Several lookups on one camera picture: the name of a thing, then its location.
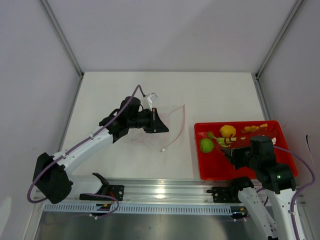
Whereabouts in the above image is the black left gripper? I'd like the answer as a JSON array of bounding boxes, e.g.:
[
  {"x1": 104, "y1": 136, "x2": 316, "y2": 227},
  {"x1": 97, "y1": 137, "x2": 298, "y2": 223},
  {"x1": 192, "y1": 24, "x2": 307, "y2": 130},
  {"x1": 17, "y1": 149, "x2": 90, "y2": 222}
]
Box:
[{"x1": 127, "y1": 108, "x2": 169, "y2": 134}]

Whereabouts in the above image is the clear zip top bag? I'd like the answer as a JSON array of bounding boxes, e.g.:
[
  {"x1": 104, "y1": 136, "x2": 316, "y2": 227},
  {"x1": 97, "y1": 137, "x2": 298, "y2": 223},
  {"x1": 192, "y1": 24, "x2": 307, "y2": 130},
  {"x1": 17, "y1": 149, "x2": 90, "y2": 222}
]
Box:
[{"x1": 124, "y1": 104, "x2": 186, "y2": 152}]

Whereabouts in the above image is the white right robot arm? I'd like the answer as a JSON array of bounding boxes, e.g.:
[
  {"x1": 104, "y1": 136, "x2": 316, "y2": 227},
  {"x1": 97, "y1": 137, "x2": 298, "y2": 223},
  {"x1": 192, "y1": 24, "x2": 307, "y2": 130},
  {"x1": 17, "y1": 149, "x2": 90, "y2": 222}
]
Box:
[{"x1": 225, "y1": 135, "x2": 306, "y2": 240}]

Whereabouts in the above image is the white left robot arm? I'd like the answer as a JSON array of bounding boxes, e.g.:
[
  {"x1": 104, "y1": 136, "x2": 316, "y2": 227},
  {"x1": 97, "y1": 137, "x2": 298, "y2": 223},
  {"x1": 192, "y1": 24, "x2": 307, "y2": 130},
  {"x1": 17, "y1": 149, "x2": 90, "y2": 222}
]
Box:
[{"x1": 27, "y1": 96, "x2": 170, "y2": 204}]

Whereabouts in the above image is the orange toy food piece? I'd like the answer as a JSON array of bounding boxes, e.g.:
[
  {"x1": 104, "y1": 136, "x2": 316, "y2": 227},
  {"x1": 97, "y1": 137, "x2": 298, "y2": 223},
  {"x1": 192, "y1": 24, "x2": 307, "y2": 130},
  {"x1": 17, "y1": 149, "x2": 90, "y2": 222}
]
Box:
[{"x1": 240, "y1": 123, "x2": 268, "y2": 134}]

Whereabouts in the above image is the green celery stalk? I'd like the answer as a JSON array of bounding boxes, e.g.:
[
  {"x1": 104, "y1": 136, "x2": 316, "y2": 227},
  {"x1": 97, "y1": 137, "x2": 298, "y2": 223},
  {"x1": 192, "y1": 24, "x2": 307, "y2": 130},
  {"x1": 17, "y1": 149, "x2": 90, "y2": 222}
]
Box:
[{"x1": 206, "y1": 131, "x2": 246, "y2": 146}]

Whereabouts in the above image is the yellow lemon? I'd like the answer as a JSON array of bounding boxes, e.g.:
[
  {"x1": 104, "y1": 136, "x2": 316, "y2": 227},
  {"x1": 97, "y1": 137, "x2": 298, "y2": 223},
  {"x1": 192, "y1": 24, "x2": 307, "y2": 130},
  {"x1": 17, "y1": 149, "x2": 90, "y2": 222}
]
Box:
[{"x1": 219, "y1": 125, "x2": 237, "y2": 138}]

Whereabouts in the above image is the red plastic tray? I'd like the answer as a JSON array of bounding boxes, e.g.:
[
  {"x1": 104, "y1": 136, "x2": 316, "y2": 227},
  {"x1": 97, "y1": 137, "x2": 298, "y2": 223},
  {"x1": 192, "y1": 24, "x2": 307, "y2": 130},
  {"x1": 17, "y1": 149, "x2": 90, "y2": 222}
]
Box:
[{"x1": 194, "y1": 120, "x2": 298, "y2": 181}]

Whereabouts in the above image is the green bumpy custard apple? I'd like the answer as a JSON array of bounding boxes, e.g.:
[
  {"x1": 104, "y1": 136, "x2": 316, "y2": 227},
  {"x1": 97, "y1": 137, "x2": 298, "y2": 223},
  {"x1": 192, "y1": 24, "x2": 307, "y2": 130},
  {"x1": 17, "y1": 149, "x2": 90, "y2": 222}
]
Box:
[{"x1": 199, "y1": 138, "x2": 215, "y2": 154}]

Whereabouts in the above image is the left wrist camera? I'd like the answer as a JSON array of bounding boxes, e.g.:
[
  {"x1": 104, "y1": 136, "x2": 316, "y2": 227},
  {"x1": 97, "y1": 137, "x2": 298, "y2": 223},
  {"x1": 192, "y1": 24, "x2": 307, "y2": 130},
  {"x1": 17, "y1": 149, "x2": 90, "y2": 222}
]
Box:
[{"x1": 141, "y1": 92, "x2": 158, "y2": 110}]

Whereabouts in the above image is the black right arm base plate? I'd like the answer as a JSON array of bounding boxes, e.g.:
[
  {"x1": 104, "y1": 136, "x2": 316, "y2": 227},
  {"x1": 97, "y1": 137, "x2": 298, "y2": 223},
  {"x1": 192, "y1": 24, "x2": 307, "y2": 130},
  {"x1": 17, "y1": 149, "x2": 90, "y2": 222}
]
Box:
[{"x1": 206, "y1": 186, "x2": 241, "y2": 204}]

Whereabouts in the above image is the right aluminium corner post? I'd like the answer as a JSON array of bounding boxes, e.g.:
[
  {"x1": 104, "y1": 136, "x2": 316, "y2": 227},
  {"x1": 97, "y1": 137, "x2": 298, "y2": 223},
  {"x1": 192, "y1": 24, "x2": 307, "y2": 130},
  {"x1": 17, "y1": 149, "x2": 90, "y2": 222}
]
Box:
[{"x1": 254, "y1": 0, "x2": 307, "y2": 78}]

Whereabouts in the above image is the aluminium corner post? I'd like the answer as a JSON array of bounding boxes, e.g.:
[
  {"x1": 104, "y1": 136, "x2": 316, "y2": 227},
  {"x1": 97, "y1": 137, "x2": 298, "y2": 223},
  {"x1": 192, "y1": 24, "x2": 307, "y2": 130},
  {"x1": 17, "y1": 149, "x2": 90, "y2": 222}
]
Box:
[
  {"x1": 254, "y1": 0, "x2": 307, "y2": 78},
  {"x1": 37, "y1": 0, "x2": 85, "y2": 78}
]

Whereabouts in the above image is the aluminium rail frame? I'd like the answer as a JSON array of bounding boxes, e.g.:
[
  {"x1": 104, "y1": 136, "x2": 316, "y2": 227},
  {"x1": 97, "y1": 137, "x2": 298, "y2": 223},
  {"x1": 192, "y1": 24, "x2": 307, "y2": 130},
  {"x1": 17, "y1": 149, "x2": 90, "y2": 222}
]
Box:
[{"x1": 34, "y1": 173, "x2": 231, "y2": 204}]

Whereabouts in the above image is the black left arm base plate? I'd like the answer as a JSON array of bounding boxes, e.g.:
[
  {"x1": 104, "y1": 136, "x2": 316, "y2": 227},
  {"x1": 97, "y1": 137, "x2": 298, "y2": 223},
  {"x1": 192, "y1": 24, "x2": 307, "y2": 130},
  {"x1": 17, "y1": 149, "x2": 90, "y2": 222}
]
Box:
[{"x1": 79, "y1": 184, "x2": 125, "y2": 201}]

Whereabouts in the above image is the white slotted cable duct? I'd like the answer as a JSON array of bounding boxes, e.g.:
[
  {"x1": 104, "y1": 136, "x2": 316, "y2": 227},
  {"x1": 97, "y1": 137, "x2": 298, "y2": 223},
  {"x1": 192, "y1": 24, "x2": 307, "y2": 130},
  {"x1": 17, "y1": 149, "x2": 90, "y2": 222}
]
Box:
[{"x1": 43, "y1": 202, "x2": 233, "y2": 216}]

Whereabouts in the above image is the left aluminium corner post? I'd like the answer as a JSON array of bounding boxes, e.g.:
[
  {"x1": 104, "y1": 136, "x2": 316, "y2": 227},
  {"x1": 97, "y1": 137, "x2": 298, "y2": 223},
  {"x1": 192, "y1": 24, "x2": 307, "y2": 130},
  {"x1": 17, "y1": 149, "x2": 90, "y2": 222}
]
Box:
[{"x1": 37, "y1": 0, "x2": 85, "y2": 78}]

